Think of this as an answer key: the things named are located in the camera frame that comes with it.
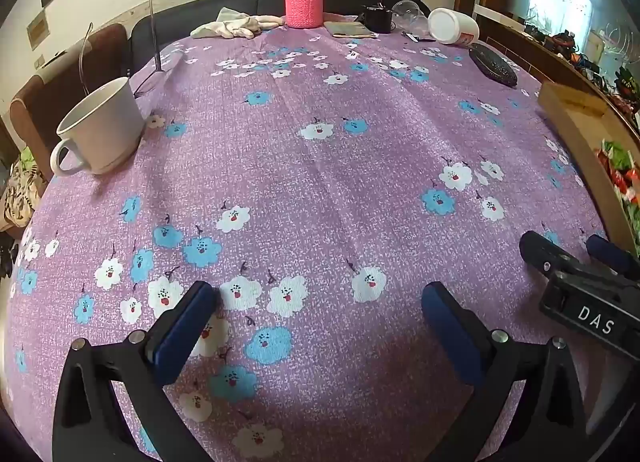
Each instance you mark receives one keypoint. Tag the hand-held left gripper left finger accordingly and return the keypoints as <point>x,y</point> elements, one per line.
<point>185,329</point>

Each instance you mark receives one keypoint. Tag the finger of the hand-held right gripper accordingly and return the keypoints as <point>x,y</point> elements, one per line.
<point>610,252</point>
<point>542,252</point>

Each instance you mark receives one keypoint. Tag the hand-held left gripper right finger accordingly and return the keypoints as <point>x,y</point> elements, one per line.
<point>450,337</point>

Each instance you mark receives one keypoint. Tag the pile of snack packets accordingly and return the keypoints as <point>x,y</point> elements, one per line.
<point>617,167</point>

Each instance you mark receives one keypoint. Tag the cardboard box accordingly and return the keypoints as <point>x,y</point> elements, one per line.
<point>575,137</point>

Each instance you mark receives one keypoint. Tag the purple floral tablecloth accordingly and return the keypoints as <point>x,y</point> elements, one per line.
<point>325,192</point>

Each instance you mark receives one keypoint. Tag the black glasses case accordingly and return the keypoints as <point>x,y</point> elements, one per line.
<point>492,64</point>

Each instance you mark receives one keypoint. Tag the windowsill clutter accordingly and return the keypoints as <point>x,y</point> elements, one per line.
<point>575,47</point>

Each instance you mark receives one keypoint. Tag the patterned cloth bag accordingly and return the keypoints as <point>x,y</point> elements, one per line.
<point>17,197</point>

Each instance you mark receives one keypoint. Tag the white mug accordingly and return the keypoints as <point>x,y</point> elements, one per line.
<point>110,127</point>

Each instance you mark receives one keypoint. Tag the black pen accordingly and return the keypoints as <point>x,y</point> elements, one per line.
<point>425,39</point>

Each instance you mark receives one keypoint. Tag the white plastic jar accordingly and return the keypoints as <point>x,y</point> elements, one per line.
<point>450,27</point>

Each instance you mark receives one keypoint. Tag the silver lighter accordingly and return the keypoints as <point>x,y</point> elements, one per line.
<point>408,35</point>

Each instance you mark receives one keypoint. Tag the clear plastic cup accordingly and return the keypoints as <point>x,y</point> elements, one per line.
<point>410,14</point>

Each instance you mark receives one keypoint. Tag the brown chair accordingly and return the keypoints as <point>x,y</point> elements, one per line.
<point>35,102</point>

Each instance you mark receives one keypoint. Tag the small black cup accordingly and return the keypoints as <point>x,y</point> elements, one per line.
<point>377,19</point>

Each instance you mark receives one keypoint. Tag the thin metal rod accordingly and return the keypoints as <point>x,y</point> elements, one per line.
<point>154,32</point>

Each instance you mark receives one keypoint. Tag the black sofa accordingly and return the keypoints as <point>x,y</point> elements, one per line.
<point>175,24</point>

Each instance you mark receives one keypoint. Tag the white cloth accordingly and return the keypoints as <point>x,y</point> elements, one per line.
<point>230,24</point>

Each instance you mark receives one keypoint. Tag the wall socket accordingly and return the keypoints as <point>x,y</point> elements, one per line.
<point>39,62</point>

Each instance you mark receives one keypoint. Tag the yellow wall plaque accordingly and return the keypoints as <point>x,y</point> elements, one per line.
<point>36,31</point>

